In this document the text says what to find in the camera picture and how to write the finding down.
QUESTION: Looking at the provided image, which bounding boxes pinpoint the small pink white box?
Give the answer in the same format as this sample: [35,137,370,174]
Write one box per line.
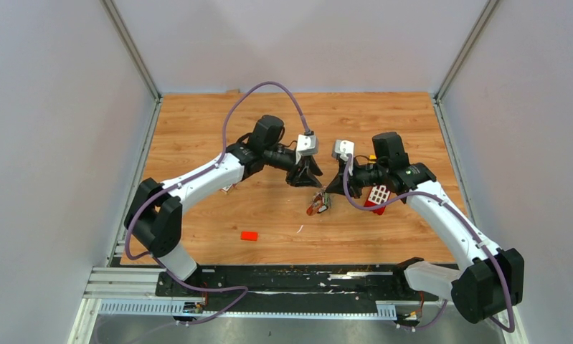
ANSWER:
[221,185,234,194]

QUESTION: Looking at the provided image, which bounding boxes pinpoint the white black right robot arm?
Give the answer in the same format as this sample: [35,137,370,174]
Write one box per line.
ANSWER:
[326,132,524,333]

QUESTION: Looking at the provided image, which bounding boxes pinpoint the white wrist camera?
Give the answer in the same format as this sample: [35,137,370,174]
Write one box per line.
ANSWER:
[295,134,319,163]
[331,139,355,162]

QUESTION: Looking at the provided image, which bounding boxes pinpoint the metal key organizer red handle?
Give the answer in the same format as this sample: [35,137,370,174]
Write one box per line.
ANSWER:
[306,189,331,216]

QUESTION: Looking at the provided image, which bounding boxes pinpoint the small orange red block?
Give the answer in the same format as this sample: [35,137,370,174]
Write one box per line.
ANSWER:
[240,231,259,242]

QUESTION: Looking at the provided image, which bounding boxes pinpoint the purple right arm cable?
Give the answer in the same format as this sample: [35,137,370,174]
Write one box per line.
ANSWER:
[342,154,516,334]

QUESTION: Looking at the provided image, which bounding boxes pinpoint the red tray with white slots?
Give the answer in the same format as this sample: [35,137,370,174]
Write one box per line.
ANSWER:
[364,186,392,208]

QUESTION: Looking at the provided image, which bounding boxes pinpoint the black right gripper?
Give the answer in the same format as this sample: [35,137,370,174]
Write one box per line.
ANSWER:
[326,156,387,199]

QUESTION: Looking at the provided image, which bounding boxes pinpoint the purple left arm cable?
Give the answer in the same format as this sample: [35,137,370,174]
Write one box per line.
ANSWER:
[125,81,313,328]

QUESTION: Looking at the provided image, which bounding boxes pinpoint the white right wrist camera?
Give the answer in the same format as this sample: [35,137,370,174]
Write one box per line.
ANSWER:
[331,139,355,162]

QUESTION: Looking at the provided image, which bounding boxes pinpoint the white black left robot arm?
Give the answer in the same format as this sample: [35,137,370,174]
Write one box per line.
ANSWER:
[124,115,322,296]

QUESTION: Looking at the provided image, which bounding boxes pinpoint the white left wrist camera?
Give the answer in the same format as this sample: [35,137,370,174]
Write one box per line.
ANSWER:
[295,134,319,163]

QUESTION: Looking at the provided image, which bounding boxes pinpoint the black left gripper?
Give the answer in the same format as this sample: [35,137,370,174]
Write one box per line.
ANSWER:
[265,146,323,190]

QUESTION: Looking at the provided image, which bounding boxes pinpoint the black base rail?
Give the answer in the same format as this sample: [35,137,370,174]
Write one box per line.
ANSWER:
[155,264,438,315]

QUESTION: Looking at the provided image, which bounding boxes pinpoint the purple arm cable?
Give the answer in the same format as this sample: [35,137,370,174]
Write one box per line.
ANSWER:
[342,154,516,334]
[125,81,313,328]

